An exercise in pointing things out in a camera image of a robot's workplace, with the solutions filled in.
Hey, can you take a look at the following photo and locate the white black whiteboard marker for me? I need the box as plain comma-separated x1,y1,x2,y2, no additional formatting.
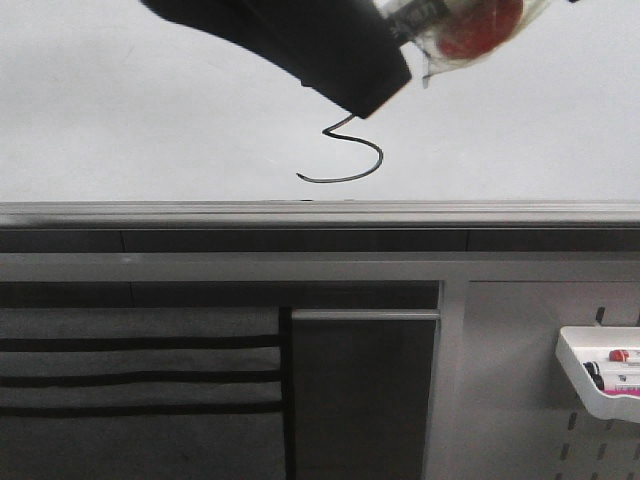
379,0,548,87

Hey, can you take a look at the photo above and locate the black capped marker lower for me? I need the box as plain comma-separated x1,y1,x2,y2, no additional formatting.
592,374,640,393

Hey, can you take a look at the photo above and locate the black capped marker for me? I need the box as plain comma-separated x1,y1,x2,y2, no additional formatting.
592,374,640,393
584,361,640,377

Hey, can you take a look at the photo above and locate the red capped whiteboard marker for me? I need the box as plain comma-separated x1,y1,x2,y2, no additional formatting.
608,349,640,364

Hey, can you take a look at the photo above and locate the white whiteboard with aluminium frame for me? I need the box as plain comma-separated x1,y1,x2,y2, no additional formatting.
0,0,640,254

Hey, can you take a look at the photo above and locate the pink marker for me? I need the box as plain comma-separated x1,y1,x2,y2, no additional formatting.
603,386,640,397

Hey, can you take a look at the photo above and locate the grey pegboard panel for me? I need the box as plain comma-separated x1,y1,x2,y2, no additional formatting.
436,282,639,479

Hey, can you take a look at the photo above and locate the grey fabric pocket organiser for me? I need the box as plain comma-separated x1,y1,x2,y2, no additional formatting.
1,307,296,479

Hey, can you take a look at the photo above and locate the black capped marker upper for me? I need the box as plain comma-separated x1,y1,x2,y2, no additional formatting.
584,361,640,377

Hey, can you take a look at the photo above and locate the white plastic marker tray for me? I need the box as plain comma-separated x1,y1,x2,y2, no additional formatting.
556,326,639,423

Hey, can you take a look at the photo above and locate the dark grey hanging panel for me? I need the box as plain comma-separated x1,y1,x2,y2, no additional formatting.
292,310,438,479

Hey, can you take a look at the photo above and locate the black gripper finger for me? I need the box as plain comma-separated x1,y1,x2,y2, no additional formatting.
145,0,411,119

